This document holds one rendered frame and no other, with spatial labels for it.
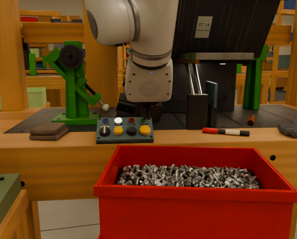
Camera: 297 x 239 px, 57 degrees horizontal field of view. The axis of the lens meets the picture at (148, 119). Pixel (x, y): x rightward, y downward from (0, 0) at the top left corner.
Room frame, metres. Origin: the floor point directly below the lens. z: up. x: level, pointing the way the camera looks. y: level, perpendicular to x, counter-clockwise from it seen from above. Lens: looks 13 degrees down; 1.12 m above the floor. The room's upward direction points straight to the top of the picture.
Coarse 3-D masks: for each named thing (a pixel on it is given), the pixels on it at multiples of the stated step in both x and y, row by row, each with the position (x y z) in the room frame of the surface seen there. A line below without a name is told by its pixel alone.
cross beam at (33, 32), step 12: (24, 24) 1.33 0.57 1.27; (36, 24) 1.33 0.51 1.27; (48, 24) 1.34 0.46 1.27; (60, 24) 1.34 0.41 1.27; (72, 24) 1.35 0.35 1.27; (24, 36) 1.33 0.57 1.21; (36, 36) 1.33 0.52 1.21; (48, 36) 1.34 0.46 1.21; (60, 36) 1.34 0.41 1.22; (72, 36) 1.35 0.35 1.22; (276, 36) 1.43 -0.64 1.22; (288, 36) 1.44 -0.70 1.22
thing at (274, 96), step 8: (280, 0) 5.49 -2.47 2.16; (288, 0) 5.61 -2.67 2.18; (280, 8) 5.49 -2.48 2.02; (288, 8) 5.59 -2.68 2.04; (280, 16) 5.49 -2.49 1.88; (280, 24) 5.49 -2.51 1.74; (272, 64) 5.55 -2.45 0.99; (264, 72) 5.79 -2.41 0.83; (272, 72) 5.53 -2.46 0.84; (280, 72) 5.52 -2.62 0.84; (272, 80) 5.50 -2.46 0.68; (272, 88) 5.49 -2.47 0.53; (272, 96) 5.49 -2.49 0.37; (280, 96) 5.58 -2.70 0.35
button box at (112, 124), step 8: (112, 120) 0.73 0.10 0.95; (136, 120) 0.73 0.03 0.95; (112, 128) 0.71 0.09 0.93; (136, 128) 0.71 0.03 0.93; (152, 128) 0.72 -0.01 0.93; (96, 136) 0.68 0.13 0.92; (104, 136) 0.68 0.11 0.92; (112, 136) 0.69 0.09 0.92; (120, 136) 0.69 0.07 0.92; (128, 136) 0.69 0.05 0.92; (136, 136) 0.69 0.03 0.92; (144, 136) 0.69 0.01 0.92; (152, 136) 0.69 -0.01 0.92
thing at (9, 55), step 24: (0, 0) 1.23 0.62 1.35; (0, 24) 1.23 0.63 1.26; (0, 48) 1.23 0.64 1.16; (96, 48) 1.27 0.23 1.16; (0, 72) 1.23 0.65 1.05; (24, 72) 1.31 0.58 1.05; (96, 72) 1.27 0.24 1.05; (288, 72) 1.44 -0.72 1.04; (0, 96) 1.23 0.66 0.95; (24, 96) 1.28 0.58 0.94; (288, 96) 1.41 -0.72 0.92
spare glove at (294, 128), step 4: (280, 124) 0.80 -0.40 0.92; (284, 124) 0.80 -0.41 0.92; (288, 124) 0.80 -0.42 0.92; (292, 124) 0.80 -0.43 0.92; (296, 124) 0.81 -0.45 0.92; (280, 128) 0.77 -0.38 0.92; (284, 128) 0.77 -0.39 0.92; (288, 128) 0.75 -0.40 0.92; (292, 128) 0.75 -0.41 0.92; (296, 128) 0.76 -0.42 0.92; (280, 132) 0.77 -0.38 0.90; (284, 132) 0.75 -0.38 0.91; (288, 132) 0.74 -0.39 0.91; (292, 132) 0.73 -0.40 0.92; (296, 132) 0.72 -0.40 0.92; (292, 136) 0.73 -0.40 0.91; (296, 136) 0.72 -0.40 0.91
